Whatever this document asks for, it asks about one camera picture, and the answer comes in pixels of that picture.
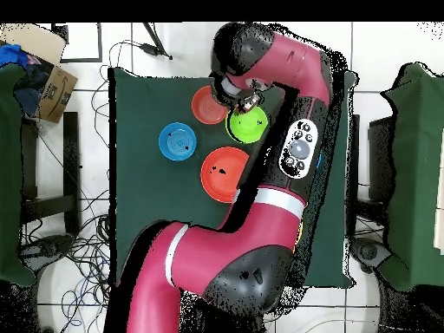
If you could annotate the black box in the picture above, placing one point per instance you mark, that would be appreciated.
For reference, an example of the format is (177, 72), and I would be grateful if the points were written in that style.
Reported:
(380, 156)

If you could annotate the wide orange-red shallow bowl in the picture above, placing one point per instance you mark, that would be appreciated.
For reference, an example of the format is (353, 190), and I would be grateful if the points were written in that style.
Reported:
(220, 177)

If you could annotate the small orange-red ringed bowl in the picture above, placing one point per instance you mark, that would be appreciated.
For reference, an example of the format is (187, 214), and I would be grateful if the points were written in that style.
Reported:
(206, 107)

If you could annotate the black metal frame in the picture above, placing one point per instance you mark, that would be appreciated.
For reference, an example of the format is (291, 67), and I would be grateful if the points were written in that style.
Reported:
(100, 41)

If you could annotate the dark green table cloth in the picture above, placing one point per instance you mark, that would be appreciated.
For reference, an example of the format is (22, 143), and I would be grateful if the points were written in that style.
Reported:
(156, 208)

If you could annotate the black tripod leg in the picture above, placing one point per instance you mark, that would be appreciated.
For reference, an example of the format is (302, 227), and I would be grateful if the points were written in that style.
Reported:
(156, 39)

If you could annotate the green plastic bowl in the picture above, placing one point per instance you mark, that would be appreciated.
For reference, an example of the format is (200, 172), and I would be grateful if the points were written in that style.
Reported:
(248, 126)

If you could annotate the small blue plastic bowl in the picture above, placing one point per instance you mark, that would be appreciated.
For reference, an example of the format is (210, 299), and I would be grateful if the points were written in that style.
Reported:
(177, 141)

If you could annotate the blue cloth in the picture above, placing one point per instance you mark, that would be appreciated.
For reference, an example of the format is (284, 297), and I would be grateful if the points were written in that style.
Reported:
(12, 54)

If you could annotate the green cloth covered table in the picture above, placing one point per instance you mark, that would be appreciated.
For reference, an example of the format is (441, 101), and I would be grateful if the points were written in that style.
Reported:
(8, 173)
(416, 173)

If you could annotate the black chair frame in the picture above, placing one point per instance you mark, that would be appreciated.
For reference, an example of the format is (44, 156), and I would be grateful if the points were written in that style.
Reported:
(71, 156)

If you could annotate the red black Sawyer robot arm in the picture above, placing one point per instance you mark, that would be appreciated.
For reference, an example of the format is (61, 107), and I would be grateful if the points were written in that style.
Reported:
(242, 236)

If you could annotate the black rounded floor base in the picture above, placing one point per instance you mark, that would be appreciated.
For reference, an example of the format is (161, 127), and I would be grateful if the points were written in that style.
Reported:
(48, 248)
(369, 252)

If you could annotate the brown cardboard box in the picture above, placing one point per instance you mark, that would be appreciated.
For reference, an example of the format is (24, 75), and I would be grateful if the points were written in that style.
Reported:
(57, 93)

